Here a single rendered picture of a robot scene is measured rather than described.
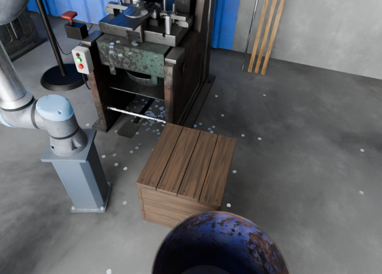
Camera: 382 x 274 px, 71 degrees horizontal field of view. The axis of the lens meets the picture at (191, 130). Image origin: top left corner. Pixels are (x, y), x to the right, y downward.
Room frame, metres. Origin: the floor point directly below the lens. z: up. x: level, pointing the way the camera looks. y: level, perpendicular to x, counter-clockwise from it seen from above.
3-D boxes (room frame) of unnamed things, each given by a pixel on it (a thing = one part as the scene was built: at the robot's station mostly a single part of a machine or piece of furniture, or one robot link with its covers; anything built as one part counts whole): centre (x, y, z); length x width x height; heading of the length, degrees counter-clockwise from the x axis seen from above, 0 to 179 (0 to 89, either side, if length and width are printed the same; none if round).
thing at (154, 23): (1.51, 0.28, 0.72); 0.20 x 0.16 x 0.03; 75
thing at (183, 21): (1.46, 0.12, 0.76); 0.17 x 0.06 x 0.10; 75
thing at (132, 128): (1.38, 0.32, 0.14); 0.59 x 0.10 x 0.05; 165
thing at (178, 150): (0.79, -0.01, 0.18); 0.40 x 0.38 x 0.35; 166
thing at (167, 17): (1.34, 0.15, 0.75); 0.03 x 0.03 x 0.10; 75
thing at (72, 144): (0.76, 0.53, 0.50); 0.15 x 0.15 x 0.10
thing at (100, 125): (1.71, 0.51, 0.45); 0.92 x 0.12 x 0.90; 165
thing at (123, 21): (1.34, 0.33, 0.72); 0.25 x 0.14 x 0.14; 165
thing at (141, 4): (1.50, 0.29, 0.76); 0.15 x 0.09 x 0.05; 75
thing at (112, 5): (1.55, 0.45, 0.76); 0.17 x 0.06 x 0.10; 75
